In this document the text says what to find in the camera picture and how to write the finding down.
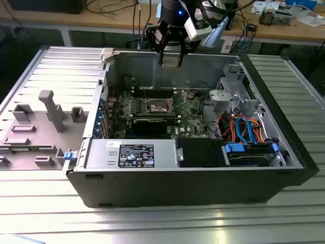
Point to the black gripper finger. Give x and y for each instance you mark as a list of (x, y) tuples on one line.
[(186, 47), (152, 38)]

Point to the silver CPU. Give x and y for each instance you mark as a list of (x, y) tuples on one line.
[(171, 63)]

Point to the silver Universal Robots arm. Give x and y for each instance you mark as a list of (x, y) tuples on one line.
[(214, 35)]

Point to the metal locking lever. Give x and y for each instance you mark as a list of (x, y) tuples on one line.
[(179, 105), (144, 94)]

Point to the CPU socket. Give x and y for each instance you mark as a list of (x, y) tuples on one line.
[(158, 106)]

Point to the beige case latch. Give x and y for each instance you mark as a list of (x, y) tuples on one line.
[(106, 54)]

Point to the round coin battery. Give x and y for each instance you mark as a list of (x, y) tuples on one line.
[(191, 95)]

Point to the black upright box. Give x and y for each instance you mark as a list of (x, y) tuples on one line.
[(231, 23)]

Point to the silver metal drive cage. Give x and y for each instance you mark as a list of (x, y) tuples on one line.
[(228, 97)]

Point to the small black box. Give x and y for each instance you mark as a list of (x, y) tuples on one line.
[(252, 27)]

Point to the green motherboard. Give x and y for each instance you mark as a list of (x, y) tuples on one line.
[(188, 119)]

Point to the black RAM stick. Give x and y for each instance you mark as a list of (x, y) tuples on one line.
[(155, 116)]

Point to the wooden desk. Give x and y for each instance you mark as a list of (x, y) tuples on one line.
[(76, 19)]

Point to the copper coil transformer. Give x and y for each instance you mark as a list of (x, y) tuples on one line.
[(265, 16)]

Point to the grey electronic device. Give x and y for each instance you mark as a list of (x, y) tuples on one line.
[(281, 17)]

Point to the black plastic shroud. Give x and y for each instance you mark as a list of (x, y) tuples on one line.
[(200, 152)]

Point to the blue disk carrier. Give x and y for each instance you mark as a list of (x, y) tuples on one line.
[(231, 148)]

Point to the black box on desk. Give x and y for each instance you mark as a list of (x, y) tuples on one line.
[(45, 6)]

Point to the silver power supply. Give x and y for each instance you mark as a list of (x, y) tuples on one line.
[(101, 152)]

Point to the hard disk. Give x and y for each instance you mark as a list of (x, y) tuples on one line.
[(248, 158)]

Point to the black PC case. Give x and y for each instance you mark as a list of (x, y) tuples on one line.
[(177, 188)]

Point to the blue case latch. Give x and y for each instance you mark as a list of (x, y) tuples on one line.
[(69, 155)]

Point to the grey parts rack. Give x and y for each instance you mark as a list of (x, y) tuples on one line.
[(38, 142)]

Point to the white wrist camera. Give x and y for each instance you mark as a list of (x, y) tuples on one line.
[(195, 31)]

